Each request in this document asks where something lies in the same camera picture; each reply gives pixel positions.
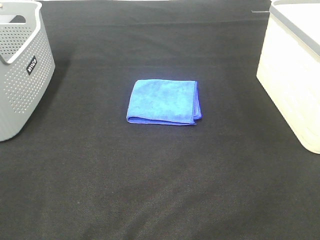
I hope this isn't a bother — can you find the blue microfiber towel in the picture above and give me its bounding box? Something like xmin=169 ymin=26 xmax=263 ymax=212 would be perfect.
xmin=126 ymin=79 xmax=202 ymax=126

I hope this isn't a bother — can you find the black fabric table cloth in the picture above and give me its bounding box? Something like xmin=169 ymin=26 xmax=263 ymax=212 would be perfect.
xmin=0 ymin=0 xmax=320 ymax=240

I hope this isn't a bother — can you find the white plastic storage basket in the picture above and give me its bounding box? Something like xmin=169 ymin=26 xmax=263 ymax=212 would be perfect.
xmin=256 ymin=0 xmax=320 ymax=154

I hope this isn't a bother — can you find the grey perforated plastic basket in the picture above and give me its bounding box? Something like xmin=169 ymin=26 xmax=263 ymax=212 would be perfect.
xmin=0 ymin=0 xmax=56 ymax=141

